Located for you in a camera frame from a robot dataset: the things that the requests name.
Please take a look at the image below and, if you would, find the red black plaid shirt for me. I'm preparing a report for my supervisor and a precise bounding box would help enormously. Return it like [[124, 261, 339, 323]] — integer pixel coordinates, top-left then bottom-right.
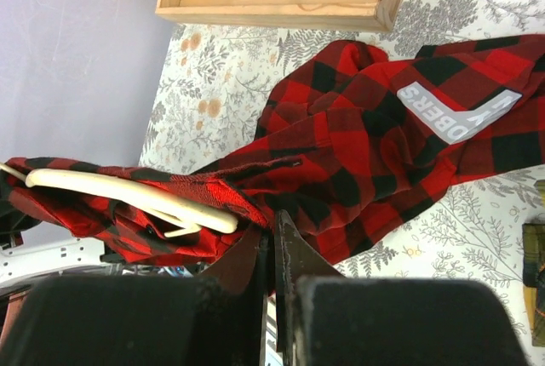
[[1, 34, 544, 266]]

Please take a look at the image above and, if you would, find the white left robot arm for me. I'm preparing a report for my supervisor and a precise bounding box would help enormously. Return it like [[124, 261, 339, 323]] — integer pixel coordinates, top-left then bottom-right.
[[1, 208, 120, 298]]

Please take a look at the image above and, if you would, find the cream wooden hanger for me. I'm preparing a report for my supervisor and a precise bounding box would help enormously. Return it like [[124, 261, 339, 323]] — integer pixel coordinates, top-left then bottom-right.
[[1, 163, 238, 238]]

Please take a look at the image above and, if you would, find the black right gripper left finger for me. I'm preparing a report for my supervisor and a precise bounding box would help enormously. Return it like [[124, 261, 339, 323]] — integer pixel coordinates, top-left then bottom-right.
[[1, 228, 269, 365]]

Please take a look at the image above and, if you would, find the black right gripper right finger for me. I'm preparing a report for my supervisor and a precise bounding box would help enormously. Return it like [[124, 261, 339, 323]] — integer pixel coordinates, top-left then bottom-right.
[[274, 211, 527, 365]]

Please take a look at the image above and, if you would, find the yellow black plaid shirt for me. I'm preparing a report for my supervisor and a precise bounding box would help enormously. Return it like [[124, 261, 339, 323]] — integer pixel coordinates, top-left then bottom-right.
[[521, 178, 545, 348]]

